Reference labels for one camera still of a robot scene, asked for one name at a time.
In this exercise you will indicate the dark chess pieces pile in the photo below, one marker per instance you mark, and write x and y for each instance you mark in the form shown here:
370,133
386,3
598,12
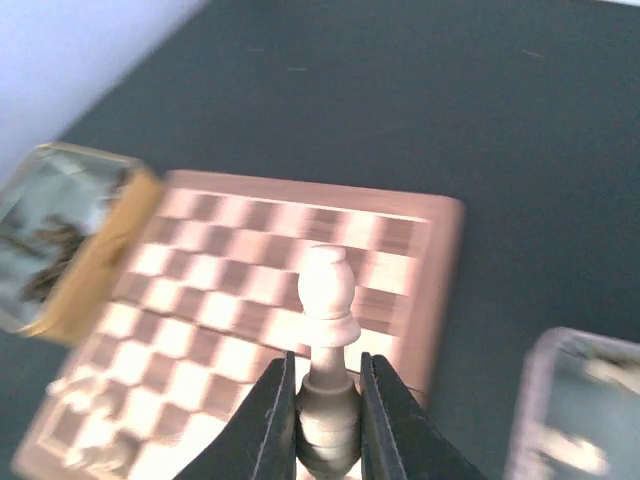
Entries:
46,216

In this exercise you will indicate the gold tin tray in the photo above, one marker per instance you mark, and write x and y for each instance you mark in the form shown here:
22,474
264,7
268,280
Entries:
69,311

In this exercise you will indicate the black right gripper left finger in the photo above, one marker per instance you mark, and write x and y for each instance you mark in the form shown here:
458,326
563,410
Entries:
259,441

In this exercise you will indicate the silver pink tin tray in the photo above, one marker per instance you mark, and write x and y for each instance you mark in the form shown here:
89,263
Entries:
524,460

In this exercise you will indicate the wooden chess board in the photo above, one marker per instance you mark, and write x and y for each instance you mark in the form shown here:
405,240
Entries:
209,298

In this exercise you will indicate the light chess pieces pile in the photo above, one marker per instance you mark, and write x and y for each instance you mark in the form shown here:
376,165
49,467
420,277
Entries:
591,428

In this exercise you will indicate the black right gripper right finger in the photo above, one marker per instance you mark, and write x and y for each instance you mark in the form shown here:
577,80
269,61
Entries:
398,441

